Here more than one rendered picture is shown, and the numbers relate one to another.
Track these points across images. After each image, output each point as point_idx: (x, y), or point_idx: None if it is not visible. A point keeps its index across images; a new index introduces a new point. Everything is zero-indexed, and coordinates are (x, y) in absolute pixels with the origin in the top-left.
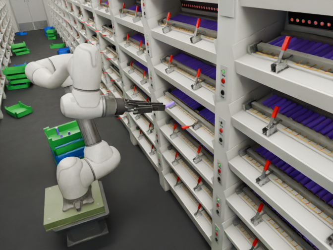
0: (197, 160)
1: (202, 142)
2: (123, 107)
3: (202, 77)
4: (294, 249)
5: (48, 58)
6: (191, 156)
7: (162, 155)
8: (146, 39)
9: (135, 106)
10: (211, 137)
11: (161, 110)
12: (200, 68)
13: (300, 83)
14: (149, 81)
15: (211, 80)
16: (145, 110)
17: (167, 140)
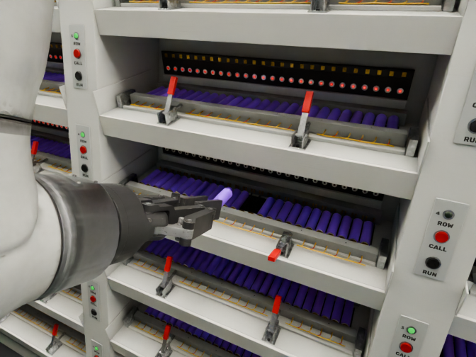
0: (275, 334)
1: (321, 282)
2: (142, 222)
3: (298, 119)
4: None
5: None
6: (248, 329)
7: (113, 344)
8: (74, 41)
9: (166, 214)
10: (344, 263)
11: (214, 218)
12: (261, 107)
13: None
14: (71, 159)
15: (332, 121)
16: (204, 222)
17: (122, 304)
